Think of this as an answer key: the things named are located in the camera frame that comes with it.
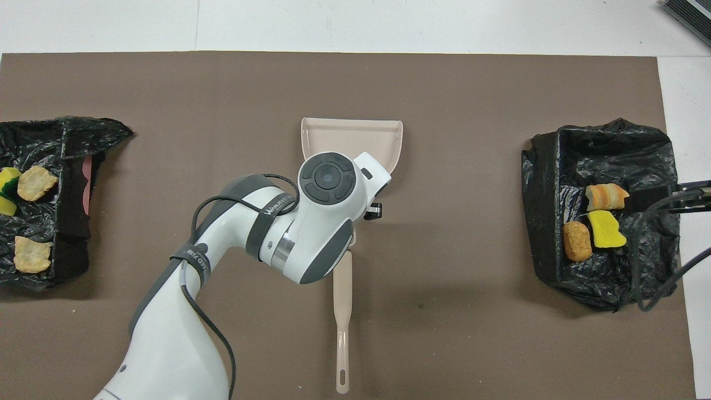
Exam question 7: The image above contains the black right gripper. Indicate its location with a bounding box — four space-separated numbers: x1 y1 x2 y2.
633 180 711 215

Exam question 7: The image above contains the striped croissant piece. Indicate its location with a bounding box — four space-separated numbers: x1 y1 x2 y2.
585 183 630 212
13 236 54 274
17 165 59 202

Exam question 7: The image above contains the plain yellow sponge piece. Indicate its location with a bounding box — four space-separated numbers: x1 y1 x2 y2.
587 209 628 249

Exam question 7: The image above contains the beige plastic dustpan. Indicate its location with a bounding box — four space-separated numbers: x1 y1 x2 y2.
301 117 404 248

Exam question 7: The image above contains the beige hand brush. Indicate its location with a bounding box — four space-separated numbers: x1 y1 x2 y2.
332 250 354 394

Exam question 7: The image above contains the brown peanut shaped bread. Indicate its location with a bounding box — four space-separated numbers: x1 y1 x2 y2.
562 221 593 262

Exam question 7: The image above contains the green and yellow sponge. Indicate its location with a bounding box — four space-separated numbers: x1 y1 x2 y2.
0 168 23 202

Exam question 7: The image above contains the black bag lined pink bin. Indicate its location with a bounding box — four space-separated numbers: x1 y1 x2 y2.
0 116 134 293

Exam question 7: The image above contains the brown table mat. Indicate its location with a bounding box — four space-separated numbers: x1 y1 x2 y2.
0 51 698 400

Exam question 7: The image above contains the dark ridged panel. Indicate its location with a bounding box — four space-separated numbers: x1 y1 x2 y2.
662 0 711 48

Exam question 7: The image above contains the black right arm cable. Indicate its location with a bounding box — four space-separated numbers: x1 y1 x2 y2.
628 192 711 312

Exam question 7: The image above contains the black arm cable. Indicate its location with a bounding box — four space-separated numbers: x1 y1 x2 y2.
181 173 301 400
628 192 711 312

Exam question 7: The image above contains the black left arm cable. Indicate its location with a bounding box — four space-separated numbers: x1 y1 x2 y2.
181 173 301 400

